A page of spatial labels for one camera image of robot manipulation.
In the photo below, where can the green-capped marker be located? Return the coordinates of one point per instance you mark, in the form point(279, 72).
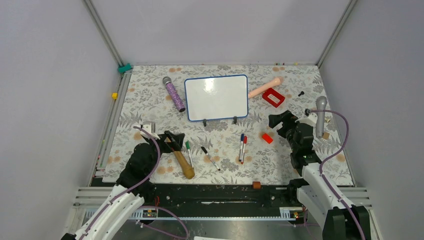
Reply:
point(188, 148)

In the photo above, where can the brown cork cylinder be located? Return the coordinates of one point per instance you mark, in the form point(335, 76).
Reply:
point(256, 185)

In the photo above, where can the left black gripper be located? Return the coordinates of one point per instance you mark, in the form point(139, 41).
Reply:
point(175, 143)

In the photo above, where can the silver grey microphone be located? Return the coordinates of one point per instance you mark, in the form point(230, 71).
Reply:
point(321, 104)

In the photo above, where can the teal corner clip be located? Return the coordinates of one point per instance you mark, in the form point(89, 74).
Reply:
point(124, 68)

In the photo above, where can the red rectangular tray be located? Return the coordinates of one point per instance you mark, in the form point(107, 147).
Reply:
point(273, 97)

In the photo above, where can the small yellow block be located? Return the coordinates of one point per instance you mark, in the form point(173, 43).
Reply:
point(114, 96)

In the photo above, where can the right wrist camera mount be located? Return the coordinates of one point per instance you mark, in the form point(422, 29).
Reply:
point(310, 118)

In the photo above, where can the black-capped marker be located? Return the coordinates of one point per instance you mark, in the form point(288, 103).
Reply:
point(210, 158)

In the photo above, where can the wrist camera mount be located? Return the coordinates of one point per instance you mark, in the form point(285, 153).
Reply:
point(310, 118)
point(149, 130)

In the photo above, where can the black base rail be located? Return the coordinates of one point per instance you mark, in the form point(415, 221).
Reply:
point(216, 201)

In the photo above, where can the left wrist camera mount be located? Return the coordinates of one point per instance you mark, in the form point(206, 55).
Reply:
point(149, 130)

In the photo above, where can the purple patterned microphone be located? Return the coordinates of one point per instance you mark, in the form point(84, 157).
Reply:
point(173, 94)

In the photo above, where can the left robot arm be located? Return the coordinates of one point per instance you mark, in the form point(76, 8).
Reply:
point(132, 189)

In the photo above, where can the blue-framed whiteboard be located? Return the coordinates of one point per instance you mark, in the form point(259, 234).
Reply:
point(216, 97)

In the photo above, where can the pink plastic cylinder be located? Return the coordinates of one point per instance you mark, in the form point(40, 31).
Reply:
point(273, 83)

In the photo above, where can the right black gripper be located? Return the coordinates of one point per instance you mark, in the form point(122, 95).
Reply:
point(287, 117)

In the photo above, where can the floral patterned table mat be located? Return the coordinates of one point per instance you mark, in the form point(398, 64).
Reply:
point(146, 99)

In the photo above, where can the small wooden cube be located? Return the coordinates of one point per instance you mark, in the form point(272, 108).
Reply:
point(326, 135)

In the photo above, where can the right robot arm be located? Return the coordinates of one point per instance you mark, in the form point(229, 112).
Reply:
point(338, 217)

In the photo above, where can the red cube block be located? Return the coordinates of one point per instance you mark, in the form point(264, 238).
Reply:
point(267, 138)

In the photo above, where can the red-capped marker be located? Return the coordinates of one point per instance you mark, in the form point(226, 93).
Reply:
point(243, 149)

